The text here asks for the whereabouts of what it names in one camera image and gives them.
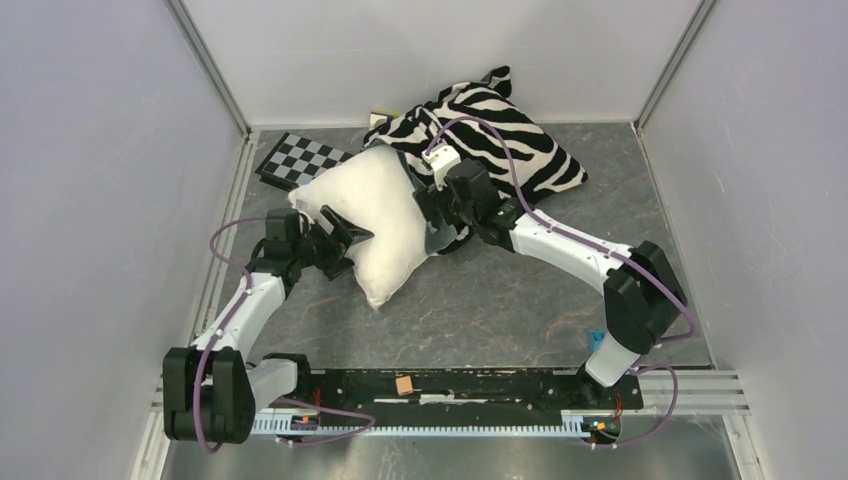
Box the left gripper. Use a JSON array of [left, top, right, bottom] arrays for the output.
[[291, 206, 373, 281]]

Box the white pillow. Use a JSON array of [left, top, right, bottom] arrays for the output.
[[288, 145, 452, 309]]

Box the zebra striped pillowcase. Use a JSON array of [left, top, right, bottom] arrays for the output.
[[362, 64, 590, 256]]

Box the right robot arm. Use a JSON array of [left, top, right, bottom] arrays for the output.
[[414, 154, 685, 408]]

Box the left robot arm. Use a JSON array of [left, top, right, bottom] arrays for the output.
[[162, 206, 374, 453]]

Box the black white checkerboard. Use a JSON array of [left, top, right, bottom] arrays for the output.
[[255, 132, 352, 192]]

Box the green white small block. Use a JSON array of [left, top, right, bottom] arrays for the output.
[[368, 110, 399, 129]]

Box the orange small cube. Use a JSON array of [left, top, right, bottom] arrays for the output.
[[395, 376, 414, 396]]

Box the blue small block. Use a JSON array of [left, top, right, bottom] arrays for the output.
[[588, 330, 605, 355]]

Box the light blue toothed strip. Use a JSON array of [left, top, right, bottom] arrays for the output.
[[250, 409, 590, 440]]

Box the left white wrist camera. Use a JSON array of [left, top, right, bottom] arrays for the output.
[[296, 211, 323, 235]]

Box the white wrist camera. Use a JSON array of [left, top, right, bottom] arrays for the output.
[[422, 143, 462, 191], [296, 211, 323, 235]]

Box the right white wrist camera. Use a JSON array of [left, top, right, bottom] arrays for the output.
[[422, 143, 462, 191]]

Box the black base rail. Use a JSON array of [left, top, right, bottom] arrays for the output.
[[288, 367, 644, 426]]

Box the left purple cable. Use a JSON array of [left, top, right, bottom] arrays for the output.
[[192, 215, 270, 455]]

